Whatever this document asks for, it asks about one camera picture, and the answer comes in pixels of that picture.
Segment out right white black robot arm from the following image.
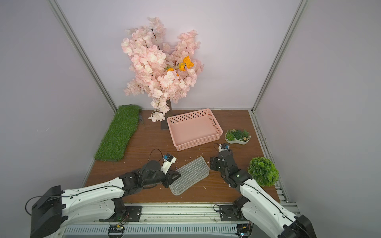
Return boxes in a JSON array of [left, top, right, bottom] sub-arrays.
[[210, 149, 316, 238]]

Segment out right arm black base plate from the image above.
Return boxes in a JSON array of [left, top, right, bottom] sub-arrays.
[[217, 196, 250, 221]]

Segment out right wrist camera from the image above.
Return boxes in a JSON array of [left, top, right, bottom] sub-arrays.
[[218, 143, 230, 152]]

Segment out corner aluminium post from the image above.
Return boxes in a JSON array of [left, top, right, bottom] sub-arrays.
[[47, 0, 117, 113], [252, 0, 310, 114]]

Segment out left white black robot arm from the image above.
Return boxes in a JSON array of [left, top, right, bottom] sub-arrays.
[[30, 161, 181, 238]]

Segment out pink cherry blossom tree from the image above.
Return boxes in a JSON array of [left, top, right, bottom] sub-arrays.
[[121, 17, 204, 122]]

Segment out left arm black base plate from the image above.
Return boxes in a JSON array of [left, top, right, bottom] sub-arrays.
[[99, 198, 143, 223]]

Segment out right corner aluminium post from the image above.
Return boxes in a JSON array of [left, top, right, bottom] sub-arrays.
[[252, 0, 310, 114]]

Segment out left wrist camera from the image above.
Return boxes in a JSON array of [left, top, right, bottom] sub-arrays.
[[160, 153, 177, 175]]

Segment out round green leafy plant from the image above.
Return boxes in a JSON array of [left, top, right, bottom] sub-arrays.
[[248, 157, 279, 187]]

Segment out grey striped dishcloth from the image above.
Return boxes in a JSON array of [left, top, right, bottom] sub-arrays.
[[170, 156, 210, 196]]

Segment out green artificial grass mat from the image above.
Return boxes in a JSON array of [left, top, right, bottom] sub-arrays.
[[94, 105, 141, 162]]

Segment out pink plastic basket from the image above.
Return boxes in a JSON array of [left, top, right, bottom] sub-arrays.
[[167, 109, 223, 151]]

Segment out orange artificial flowers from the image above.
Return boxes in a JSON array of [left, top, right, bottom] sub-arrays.
[[165, 56, 194, 71]]

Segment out succulents in white dish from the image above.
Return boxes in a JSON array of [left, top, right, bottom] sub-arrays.
[[225, 129, 252, 145]]

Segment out aluminium mounting rail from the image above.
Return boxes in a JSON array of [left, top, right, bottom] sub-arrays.
[[56, 203, 304, 225]]

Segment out left corner aluminium post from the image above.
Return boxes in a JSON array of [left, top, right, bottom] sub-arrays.
[[47, 0, 117, 113]]

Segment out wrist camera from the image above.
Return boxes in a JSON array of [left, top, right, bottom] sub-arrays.
[[160, 153, 177, 175], [218, 143, 230, 152]]

